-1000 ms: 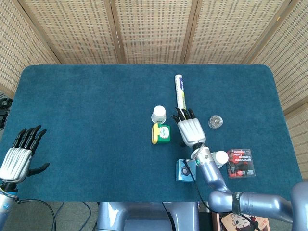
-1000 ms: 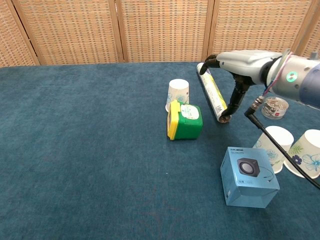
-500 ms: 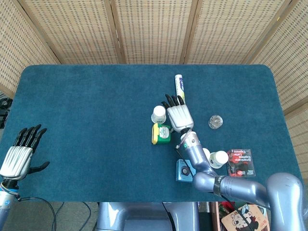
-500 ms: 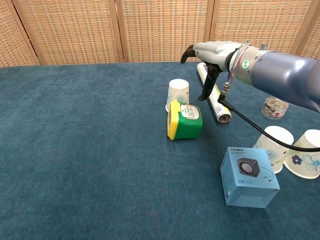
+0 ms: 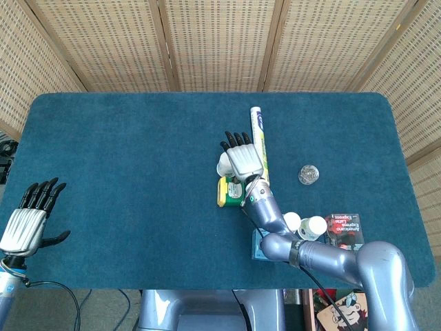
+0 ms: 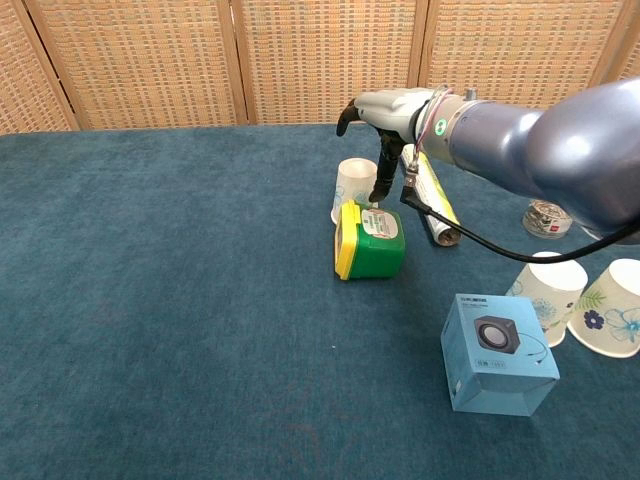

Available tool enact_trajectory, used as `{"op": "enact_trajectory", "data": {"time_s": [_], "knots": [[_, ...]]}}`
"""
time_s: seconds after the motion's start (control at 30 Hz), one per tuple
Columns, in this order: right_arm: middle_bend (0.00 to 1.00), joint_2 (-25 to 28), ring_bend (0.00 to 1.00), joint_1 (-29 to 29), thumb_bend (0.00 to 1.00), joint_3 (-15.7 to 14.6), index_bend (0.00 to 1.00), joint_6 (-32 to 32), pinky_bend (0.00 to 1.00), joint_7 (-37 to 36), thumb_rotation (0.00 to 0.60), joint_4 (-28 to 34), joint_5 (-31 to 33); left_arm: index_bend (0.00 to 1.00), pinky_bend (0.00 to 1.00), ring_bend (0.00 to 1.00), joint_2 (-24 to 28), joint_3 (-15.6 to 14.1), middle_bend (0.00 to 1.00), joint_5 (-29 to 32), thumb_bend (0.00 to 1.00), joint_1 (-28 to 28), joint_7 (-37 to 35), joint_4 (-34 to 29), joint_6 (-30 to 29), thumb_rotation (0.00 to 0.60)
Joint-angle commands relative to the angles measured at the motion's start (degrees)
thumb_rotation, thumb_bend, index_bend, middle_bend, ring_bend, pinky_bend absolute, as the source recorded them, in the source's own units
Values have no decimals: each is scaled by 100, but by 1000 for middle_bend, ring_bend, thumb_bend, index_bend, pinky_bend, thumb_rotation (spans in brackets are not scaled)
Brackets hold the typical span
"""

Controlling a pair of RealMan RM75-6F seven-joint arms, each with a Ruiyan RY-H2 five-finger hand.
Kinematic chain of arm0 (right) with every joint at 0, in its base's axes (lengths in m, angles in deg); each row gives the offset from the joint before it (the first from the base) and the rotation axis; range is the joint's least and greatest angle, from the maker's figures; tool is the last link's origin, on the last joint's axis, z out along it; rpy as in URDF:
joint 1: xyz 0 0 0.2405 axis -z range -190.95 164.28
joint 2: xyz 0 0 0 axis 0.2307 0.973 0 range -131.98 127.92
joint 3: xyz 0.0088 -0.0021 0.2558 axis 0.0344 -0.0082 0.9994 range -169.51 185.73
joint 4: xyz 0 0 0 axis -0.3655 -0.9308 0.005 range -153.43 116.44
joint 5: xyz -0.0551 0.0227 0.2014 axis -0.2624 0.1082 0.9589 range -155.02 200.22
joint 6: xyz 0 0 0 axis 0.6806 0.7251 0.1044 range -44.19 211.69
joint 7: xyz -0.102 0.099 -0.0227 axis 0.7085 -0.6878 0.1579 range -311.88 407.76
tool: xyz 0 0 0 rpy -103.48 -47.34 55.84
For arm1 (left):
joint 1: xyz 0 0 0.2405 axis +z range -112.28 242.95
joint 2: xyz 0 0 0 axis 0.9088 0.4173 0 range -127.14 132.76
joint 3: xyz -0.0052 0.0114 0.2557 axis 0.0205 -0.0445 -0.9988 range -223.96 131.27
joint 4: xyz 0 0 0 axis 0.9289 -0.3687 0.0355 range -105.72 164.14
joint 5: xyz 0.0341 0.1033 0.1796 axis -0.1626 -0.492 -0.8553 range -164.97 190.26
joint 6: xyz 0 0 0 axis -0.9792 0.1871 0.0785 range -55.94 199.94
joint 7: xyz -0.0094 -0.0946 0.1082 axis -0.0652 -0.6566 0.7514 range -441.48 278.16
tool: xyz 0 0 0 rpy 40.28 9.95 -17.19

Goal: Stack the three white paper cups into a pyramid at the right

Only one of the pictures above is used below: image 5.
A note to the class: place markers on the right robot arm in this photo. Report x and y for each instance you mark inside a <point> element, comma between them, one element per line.
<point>310,255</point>

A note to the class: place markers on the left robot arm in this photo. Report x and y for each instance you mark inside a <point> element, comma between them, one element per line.
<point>7,289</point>

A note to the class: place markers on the white and yellow tube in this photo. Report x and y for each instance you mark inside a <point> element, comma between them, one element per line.
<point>258,127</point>

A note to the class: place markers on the white floral paper cup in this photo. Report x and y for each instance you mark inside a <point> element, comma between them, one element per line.
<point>224,165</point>
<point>292,220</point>

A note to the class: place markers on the green box yellow lid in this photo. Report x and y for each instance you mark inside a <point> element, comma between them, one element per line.
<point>231,193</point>

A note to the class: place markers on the woven wooden folding screen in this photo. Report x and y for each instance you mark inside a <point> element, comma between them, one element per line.
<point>220,45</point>

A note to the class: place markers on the light blue speaker box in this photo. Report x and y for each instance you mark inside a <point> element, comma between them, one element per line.
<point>256,250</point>

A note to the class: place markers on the white paper cup large flower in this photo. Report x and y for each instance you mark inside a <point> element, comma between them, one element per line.
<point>315,225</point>

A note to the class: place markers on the cartoon printed cardboard box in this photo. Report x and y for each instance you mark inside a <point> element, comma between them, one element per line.
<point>341,310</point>

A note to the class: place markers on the grey robot torso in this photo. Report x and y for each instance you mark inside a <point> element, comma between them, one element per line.
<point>206,310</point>

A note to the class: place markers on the teal table cloth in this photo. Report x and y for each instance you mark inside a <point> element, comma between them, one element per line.
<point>138,172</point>

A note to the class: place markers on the black floor equipment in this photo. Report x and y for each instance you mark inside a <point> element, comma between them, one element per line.
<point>7,148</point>

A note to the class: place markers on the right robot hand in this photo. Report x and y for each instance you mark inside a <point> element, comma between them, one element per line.
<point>244,158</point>

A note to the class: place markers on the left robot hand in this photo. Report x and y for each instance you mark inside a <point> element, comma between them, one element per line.
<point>24,227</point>

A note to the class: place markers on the red black coffee packet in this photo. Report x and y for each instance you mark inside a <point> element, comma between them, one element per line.
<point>344,229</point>

